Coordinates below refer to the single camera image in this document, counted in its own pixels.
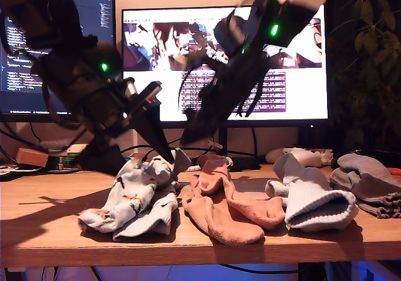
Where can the cream rounded device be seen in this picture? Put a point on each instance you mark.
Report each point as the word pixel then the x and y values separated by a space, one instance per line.
pixel 272 157

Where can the grey frilly cuff sock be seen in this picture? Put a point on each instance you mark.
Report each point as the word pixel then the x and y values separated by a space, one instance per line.
pixel 357 163
pixel 376 207

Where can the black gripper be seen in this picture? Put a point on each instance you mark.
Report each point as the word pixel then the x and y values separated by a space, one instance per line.
pixel 112 111

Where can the black patterned flat item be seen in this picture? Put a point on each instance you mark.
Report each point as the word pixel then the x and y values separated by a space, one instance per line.
pixel 9 172

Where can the dark green box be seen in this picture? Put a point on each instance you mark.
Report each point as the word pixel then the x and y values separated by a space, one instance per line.
pixel 62 165

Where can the monitor with dark code screen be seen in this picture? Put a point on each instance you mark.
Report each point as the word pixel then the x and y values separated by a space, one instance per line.
pixel 94 11

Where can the pink sock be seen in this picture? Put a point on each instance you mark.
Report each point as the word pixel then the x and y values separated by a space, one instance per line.
pixel 225 227
pixel 219 180

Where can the white patterned item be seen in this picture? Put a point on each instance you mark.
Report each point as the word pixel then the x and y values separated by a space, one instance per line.
pixel 326 158

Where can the white and green box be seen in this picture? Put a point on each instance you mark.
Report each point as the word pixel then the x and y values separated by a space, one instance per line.
pixel 75 150

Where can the black monitor stand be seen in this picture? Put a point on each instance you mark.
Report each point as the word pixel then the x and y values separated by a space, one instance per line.
pixel 247 165

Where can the green leafy houseplant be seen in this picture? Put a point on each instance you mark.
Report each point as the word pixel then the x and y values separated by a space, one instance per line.
pixel 366 12

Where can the white game controller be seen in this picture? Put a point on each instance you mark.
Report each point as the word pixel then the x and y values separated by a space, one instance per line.
pixel 307 157

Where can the small orange object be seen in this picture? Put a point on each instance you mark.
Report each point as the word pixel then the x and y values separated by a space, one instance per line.
pixel 394 171

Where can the monitor with bright white screen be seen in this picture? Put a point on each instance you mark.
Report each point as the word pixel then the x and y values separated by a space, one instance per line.
pixel 307 99

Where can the white animal print sock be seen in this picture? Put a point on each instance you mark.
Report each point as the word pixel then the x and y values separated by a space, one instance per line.
pixel 131 193
pixel 150 221

